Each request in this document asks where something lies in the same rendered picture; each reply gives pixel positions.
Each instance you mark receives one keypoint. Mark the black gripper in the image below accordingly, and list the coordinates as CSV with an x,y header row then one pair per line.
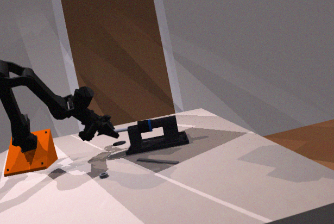
x,y
100,124

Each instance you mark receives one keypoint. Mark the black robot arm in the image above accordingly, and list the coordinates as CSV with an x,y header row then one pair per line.
x,y
57,105

